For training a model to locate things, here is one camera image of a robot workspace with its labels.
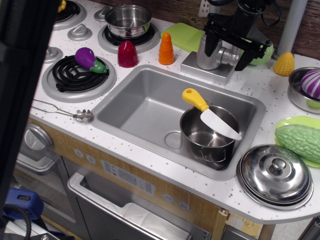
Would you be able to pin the grey stove knob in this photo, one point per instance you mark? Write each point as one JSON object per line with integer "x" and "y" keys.
{"x": 52, "y": 54}
{"x": 79, "y": 33}
{"x": 100, "y": 15}

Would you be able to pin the red toy pepper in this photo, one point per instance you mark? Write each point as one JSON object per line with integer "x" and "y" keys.
{"x": 127, "y": 56}

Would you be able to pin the purple striped toy onion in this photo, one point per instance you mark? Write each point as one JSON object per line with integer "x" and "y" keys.
{"x": 310, "y": 83}

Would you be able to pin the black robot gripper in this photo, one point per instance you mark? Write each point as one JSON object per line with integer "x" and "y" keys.
{"x": 239, "y": 30}

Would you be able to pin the grey toy sink basin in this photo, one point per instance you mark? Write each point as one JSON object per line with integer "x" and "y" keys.
{"x": 145, "y": 108}

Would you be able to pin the grey oven door handle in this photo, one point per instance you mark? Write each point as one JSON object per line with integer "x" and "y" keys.
{"x": 41, "y": 167}

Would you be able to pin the steel pot lid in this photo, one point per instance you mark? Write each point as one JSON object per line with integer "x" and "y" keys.
{"x": 275, "y": 177}

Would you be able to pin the orange toy carrot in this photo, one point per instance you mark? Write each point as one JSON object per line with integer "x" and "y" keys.
{"x": 166, "y": 51}

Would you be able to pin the black front stove burner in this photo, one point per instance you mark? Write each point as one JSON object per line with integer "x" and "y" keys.
{"x": 71, "y": 77}

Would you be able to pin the blue clamp tool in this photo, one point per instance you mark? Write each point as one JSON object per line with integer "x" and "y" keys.
{"x": 22, "y": 200}

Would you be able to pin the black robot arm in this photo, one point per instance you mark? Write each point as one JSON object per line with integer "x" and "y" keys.
{"x": 257, "y": 8}

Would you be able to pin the grey stove knob back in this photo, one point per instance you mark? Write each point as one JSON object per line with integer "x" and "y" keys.
{"x": 100, "y": 15}

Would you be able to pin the light green plate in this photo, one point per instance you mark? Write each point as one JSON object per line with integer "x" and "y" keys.
{"x": 306, "y": 121}

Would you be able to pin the steel bowl right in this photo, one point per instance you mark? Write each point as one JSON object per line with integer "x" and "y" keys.
{"x": 297, "y": 96}

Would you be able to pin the silver toy faucet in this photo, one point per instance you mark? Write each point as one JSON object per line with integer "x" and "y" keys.
{"x": 199, "y": 65}

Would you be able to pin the metal pasta server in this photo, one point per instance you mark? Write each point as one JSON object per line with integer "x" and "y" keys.
{"x": 49, "y": 108}

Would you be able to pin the black back left burner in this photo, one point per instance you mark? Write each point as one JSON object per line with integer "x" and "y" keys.
{"x": 71, "y": 9}

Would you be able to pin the grey vertical pole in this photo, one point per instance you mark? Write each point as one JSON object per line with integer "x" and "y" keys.
{"x": 291, "y": 27}

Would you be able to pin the black back right burner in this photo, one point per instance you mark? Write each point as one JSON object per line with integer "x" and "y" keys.
{"x": 116, "y": 41}

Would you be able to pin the yellow toy corn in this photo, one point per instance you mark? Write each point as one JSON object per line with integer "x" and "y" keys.
{"x": 285, "y": 64}

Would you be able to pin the green cutting board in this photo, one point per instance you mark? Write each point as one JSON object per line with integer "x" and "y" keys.
{"x": 184, "y": 37}

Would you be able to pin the grey stove knob middle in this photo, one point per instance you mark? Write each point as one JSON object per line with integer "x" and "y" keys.
{"x": 79, "y": 33}

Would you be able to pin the steel pot on stove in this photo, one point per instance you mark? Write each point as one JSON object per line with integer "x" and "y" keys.
{"x": 128, "y": 21}

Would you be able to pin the black foreground post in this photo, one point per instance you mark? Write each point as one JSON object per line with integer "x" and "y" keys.
{"x": 25, "y": 30}

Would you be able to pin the grey stove knob left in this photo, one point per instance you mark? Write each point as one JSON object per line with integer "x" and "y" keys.
{"x": 52, "y": 54}

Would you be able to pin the steel pot in sink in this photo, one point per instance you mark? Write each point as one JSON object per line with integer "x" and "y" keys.
{"x": 202, "y": 144}

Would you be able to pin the silver oven dial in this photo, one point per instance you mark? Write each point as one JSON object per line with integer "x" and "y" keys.
{"x": 36, "y": 138}

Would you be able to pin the green toy bitter melon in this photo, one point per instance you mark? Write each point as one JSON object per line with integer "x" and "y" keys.
{"x": 301, "y": 139}

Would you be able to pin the yellow toy bell pepper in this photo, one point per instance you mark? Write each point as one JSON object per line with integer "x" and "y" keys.
{"x": 61, "y": 6}

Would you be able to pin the silver faucet lever handle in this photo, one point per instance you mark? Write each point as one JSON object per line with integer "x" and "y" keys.
{"x": 226, "y": 56}

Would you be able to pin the yellow handled toy knife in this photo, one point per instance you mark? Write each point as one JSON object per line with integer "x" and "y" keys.
{"x": 207, "y": 116}

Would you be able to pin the purple toy eggplant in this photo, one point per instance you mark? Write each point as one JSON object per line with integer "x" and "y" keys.
{"x": 86, "y": 58}

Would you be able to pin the green toy cabbage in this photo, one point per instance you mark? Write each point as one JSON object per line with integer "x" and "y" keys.
{"x": 265, "y": 58}

